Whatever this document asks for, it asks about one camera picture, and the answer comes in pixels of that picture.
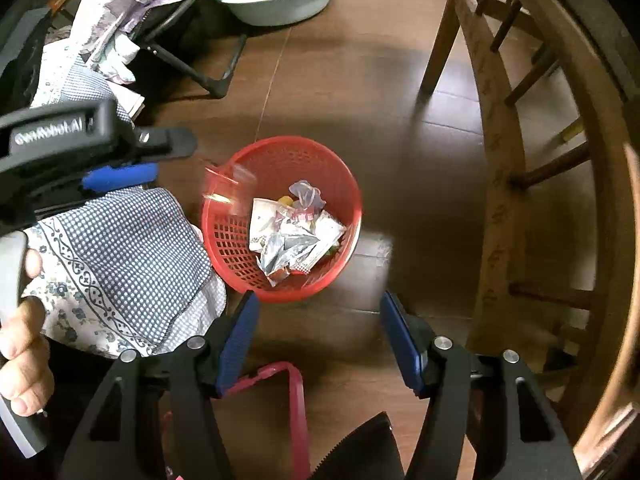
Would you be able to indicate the curved wooden chair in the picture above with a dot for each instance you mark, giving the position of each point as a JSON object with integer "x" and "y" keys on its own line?
{"x": 495, "y": 160}

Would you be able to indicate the person's left hand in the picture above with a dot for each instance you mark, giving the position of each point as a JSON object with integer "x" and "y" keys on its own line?
{"x": 27, "y": 360}

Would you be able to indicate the pink plastic frame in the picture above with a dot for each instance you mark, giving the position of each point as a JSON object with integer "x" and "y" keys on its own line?
{"x": 296, "y": 410}

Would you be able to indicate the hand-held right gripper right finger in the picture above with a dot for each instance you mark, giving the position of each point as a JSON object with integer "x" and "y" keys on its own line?
{"x": 400, "y": 342}

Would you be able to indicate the silver foil bag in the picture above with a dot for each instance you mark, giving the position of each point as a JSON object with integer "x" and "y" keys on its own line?
{"x": 285, "y": 255}

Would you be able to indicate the blue dotted patterned clothing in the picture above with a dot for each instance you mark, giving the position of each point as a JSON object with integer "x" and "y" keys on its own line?
{"x": 130, "y": 260}

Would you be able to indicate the red plastic basket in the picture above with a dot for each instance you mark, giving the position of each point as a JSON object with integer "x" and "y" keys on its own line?
{"x": 235, "y": 260}

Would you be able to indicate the black folding bed frame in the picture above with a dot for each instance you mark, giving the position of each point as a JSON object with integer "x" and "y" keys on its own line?
{"x": 220, "y": 82}

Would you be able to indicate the white printed wrapper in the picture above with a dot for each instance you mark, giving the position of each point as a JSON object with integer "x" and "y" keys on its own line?
{"x": 327, "y": 232}
{"x": 265, "y": 222}

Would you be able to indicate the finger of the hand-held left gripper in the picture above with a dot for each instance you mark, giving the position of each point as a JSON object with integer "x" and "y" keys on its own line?
{"x": 170, "y": 141}
{"x": 120, "y": 177}

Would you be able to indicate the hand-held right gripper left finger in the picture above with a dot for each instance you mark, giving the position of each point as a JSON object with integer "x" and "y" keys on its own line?
{"x": 240, "y": 340}

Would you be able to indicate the clear bag with red items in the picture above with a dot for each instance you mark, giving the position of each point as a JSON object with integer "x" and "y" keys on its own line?
{"x": 220, "y": 185}

